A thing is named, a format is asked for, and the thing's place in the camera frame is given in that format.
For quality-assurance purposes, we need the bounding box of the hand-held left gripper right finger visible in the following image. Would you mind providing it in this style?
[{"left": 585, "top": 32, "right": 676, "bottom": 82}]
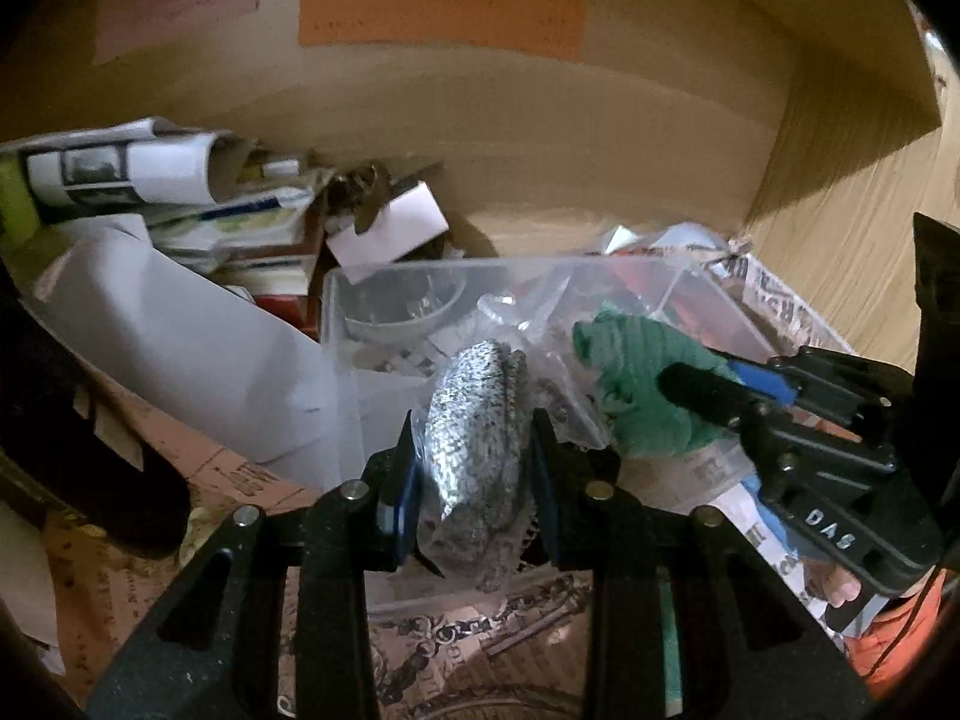
[{"left": 529, "top": 409, "right": 875, "bottom": 720}]

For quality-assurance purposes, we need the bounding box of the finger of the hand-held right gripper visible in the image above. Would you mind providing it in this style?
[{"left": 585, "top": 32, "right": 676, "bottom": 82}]
[
  {"left": 726, "top": 349, "right": 912, "bottom": 428},
  {"left": 656, "top": 362, "right": 800, "bottom": 511}
]

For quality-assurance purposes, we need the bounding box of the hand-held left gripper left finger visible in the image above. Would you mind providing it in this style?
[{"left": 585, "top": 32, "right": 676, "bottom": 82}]
[{"left": 86, "top": 409, "right": 425, "bottom": 720}]

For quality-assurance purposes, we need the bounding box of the green cloth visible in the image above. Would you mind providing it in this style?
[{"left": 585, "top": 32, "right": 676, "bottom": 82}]
[{"left": 571, "top": 305, "right": 751, "bottom": 460}]

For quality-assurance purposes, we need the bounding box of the grey speckled sock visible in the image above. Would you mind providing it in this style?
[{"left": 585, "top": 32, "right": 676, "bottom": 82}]
[{"left": 420, "top": 340, "right": 537, "bottom": 593}]

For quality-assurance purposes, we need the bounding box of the clear plastic container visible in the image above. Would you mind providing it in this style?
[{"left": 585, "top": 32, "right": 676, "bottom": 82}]
[{"left": 321, "top": 255, "right": 777, "bottom": 620}]

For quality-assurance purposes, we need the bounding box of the person's right forearm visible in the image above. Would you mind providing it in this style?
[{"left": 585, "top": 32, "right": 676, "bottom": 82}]
[{"left": 844, "top": 574, "right": 960, "bottom": 698}]

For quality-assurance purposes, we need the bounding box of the person's right hand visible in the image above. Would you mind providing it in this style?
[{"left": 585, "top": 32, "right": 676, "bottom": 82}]
[{"left": 810, "top": 561, "right": 862, "bottom": 610}]

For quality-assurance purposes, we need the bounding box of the newspaper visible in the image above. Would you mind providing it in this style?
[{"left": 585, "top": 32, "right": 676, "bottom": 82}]
[{"left": 697, "top": 236, "right": 856, "bottom": 361}]

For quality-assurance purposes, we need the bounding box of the colourful magazine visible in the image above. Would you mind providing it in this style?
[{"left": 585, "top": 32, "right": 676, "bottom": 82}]
[{"left": 675, "top": 450, "right": 886, "bottom": 638}]

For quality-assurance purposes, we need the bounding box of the clear plastic bag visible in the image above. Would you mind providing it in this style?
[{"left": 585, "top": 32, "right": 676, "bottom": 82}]
[{"left": 480, "top": 292, "right": 616, "bottom": 451}]

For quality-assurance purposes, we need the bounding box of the brown printed paper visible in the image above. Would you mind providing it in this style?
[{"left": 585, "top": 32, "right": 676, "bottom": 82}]
[{"left": 45, "top": 375, "right": 683, "bottom": 720}]

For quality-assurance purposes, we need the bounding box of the clear plastic bowl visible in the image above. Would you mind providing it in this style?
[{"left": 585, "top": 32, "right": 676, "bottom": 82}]
[{"left": 341, "top": 270, "right": 466, "bottom": 350}]

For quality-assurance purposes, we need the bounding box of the large white paper sheet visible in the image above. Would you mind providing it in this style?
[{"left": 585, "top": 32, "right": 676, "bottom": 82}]
[{"left": 34, "top": 214, "right": 361, "bottom": 492}]

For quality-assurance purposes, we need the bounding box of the white card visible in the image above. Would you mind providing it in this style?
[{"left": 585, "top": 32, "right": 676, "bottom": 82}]
[{"left": 324, "top": 181, "right": 449, "bottom": 265}]

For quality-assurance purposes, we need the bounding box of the black object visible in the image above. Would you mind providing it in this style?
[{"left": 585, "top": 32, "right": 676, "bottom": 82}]
[{"left": 0, "top": 330, "right": 192, "bottom": 560}]

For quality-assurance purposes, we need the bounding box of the bunch of keys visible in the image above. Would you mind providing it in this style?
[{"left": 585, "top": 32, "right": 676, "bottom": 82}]
[{"left": 330, "top": 157, "right": 443, "bottom": 233}]

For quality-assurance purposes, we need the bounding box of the stack of books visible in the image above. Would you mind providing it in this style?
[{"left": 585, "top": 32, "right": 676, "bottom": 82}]
[{"left": 146, "top": 184, "right": 323, "bottom": 301}]

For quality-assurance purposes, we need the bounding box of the rolled white paper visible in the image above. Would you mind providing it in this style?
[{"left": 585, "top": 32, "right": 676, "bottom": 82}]
[{"left": 19, "top": 118, "right": 237, "bottom": 222}]

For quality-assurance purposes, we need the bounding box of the orange paper note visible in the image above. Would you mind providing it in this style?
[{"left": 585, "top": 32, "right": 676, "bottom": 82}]
[{"left": 298, "top": 0, "right": 586, "bottom": 61}]

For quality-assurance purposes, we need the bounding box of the yellow-green object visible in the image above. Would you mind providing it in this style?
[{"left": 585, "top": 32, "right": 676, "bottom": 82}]
[{"left": 0, "top": 154, "right": 38, "bottom": 241}]

